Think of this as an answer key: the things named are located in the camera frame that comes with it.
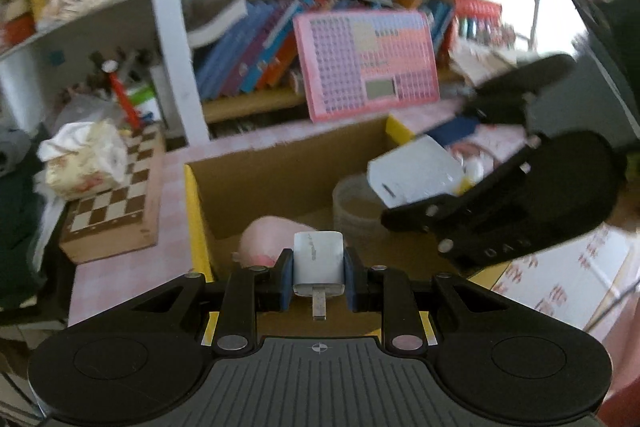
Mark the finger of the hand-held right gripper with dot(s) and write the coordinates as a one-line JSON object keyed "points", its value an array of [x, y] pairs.
{"points": [[425, 214], [515, 79]]}

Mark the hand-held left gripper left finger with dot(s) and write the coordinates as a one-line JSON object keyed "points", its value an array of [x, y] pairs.
{"points": [[285, 279]]}

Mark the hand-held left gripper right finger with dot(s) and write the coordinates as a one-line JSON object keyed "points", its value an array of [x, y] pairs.
{"points": [[352, 281]]}

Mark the white USB charger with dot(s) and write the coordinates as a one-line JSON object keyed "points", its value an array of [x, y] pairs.
{"points": [[317, 257]]}

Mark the small white box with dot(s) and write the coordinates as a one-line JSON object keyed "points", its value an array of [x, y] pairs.
{"points": [[415, 169]]}

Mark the pink plush pig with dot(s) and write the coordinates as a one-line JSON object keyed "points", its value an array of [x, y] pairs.
{"points": [[265, 237]]}

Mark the round clear plastic container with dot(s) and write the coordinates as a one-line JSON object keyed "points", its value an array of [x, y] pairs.
{"points": [[355, 212]]}

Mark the yellow cardboard box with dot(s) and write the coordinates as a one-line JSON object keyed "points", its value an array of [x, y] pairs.
{"points": [[280, 177]]}

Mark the green white container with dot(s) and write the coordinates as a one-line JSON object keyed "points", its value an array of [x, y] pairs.
{"points": [[146, 101]]}

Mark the pile of loose papers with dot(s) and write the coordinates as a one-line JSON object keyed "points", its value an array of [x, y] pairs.
{"points": [[480, 62]]}

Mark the small white trinket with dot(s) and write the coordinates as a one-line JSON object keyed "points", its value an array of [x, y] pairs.
{"points": [[472, 168]]}

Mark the red boxed book set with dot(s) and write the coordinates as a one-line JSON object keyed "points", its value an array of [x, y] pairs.
{"points": [[475, 9]]}

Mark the row of blue books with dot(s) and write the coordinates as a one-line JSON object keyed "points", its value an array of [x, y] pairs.
{"points": [[442, 22]]}

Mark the pink keyboard learning board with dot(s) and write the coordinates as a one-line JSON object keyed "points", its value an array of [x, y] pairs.
{"points": [[350, 67]]}

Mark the wooden chessboard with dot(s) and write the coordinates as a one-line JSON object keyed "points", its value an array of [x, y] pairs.
{"points": [[115, 207]]}

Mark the row of leaning books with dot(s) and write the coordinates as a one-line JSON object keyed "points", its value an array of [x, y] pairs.
{"points": [[240, 57]]}

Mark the floral tissue pack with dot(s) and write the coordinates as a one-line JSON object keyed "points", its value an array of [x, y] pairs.
{"points": [[85, 157]]}

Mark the red marker pen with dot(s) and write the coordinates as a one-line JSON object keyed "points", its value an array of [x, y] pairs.
{"points": [[125, 99]]}

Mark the pile of dark clothes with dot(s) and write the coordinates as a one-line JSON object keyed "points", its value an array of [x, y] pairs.
{"points": [[20, 217]]}

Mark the white shelf unit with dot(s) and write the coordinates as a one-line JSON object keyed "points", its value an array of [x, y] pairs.
{"points": [[167, 32]]}

